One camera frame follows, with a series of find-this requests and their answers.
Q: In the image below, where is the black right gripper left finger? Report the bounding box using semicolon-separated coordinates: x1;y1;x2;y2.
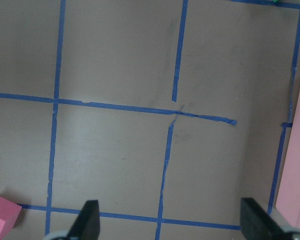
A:
67;200;101;240

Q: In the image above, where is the pink foam cube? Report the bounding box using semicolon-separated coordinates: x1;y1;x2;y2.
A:
0;196;22;240

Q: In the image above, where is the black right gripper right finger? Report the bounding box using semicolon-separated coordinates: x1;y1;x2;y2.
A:
240;197;290;240

